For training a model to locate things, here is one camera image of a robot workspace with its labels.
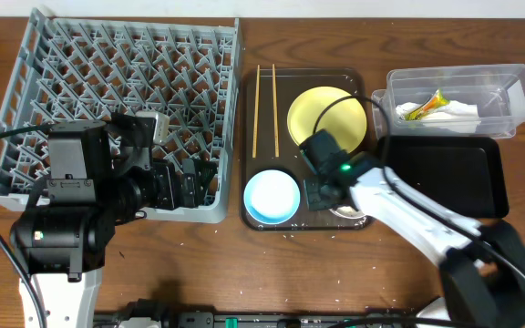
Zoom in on yellow round plate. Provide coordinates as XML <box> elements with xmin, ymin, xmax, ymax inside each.
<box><xmin>287</xmin><ymin>87</ymin><xmax>367</xmax><ymax>152</ymax></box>

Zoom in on white paper napkin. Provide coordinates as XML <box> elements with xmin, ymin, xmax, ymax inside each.
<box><xmin>393</xmin><ymin>100</ymin><xmax>480</xmax><ymax>136</ymax></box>

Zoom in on pale pink bowl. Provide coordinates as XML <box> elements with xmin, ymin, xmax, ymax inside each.
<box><xmin>330</xmin><ymin>205</ymin><xmax>365</xmax><ymax>220</ymax></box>

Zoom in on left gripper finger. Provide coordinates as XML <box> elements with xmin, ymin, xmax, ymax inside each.
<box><xmin>180</xmin><ymin>175</ymin><xmax>199</xmax><ymax>208</ymax></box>
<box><xmin>182</xmin><ymin>159</ymin><xmax>217</xmax><ymax>205</ymax></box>

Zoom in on green orange snack wrapper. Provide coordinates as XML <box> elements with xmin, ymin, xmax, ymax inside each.
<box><xmin>403</xmin><ymin>89</ymin><xmax>450</xmax><ymax>121</ymax></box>

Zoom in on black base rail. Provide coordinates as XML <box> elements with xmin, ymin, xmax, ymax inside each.
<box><xmin>92</xmin><ymin>299</ymin><xmax>412</xmax><ymax>328</ymax></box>

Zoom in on wooden chopstick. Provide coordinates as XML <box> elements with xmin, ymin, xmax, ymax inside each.
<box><xmin>252</xmin><ymin>64</ymin><xmax>261</xmax><ymax>159</ymax></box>
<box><xmin>272</xmin><ymin>64</ymin><xmax>280</xmax><ymax>158</ymax></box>

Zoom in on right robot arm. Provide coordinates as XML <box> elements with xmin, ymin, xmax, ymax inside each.
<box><xmin>299</xmin><ymin>129</ymin><xmax>525</xmax><ymax>327</ymax></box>

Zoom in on black rectangular tray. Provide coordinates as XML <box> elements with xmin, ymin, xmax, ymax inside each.
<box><xmin>386</xmin><ymin>136</ymin><xmax>510</xmax><ymax>219</ymax></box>

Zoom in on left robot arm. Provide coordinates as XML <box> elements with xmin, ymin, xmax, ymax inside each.
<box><xmin>10</xmin><ymin>113</ymin><xmax>218</xmax><ymax>327</ymax></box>

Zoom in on grey plastic dish rack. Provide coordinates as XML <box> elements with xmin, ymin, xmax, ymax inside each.
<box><xmin>0</xmin><ymin>10</ymin><xmax>242</xmax><ymax>223</ymax></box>

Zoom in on light blue bowl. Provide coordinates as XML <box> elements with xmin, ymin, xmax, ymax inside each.
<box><xmin>243</xmin><ymin>169</ymin><xmax>301</xmax><ymax>225</ymax></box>

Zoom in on clear plastic waste bin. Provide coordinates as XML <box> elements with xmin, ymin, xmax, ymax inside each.
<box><xmin>372</xmin><ymin>64</ymin><xmax>525</xmax><ymax>138</ymax></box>

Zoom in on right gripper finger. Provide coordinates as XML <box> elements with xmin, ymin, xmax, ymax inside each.
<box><xmin>304</xmin><ymin>177</ymin><xmax>331</xmax><ymax>211</ymax></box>
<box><xmin>330</xmin><ymin>185</ymin><xmax>349</xmax><ymax>203</ymax></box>

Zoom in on dark brown serving tray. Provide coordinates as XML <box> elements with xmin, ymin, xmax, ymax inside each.
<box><xmin>240</xmin><ymin>68</ymin><xmax>373</xmax><ymax>233</ymax></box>

